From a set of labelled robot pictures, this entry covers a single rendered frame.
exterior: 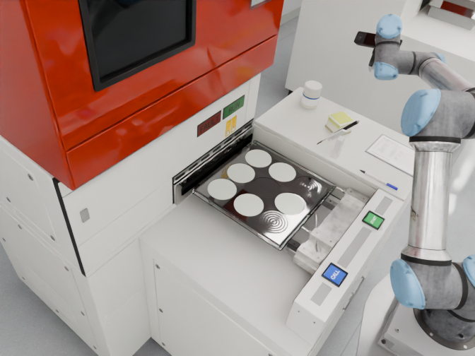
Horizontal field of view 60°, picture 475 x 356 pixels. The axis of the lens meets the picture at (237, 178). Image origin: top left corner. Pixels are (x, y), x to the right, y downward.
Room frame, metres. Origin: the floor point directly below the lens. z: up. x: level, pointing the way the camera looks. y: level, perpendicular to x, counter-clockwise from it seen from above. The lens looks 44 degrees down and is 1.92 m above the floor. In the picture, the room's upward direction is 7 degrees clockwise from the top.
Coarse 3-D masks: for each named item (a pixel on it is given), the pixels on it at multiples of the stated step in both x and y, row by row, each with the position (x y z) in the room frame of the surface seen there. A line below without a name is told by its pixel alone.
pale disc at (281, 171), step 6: (282, 162) 1.16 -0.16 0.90; (270, 168) 1.12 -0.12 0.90; (276, 168) 1.12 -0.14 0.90; (282, 168) 1.12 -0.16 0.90; (288, 168) 1.13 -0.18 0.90; (270, 174) 1.08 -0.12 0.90; (276, 174) 1.09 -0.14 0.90; (282, 174) 1.09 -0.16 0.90; (288, 174) 1.09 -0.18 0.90; (294, 174) 1.10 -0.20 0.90; (282, 180) 1.06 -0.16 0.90; (288, 180) 1.07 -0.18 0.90
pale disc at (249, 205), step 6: (240, 198) 0.95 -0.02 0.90; (246, 198) 0.95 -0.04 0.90; (252, 198) 0.95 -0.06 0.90; (258, 198) 0.96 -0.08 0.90; (234, 204) 0.92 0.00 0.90; (240, 204) 0.92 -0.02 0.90; (246, 204) 0.92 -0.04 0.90; (252, 204) 0.93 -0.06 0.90; (258, 204) 0.93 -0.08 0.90; (240, 210) 0.89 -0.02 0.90; (246, 210) 0.90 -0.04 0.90; (252, 210) 0.90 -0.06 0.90; (258, 210) 0.90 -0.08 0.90
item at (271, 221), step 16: (240, 160) 1.14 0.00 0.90; (272, 160) 1.16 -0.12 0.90; (224, 176) 1.04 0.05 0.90; (256, 176) 1.06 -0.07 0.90; (304, 176) 1.10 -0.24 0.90; (208, 192) 0.96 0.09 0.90; (240, 192) 0.98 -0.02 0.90; (256, 192) 0.99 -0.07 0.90; (272, 192) 1.00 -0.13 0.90; (288, 192) 1.01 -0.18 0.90; (304, 192) 1.02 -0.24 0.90; (320, 192) 1.03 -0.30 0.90; (224, 208) 0.89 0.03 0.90; (272, 208) 0.92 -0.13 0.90; (304, 208) 0.94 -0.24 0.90; (256, 224) 0.85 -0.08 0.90; (272, 224) 0.85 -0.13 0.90; (288, 224) 0.86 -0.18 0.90; (272, 240) 0.79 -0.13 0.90
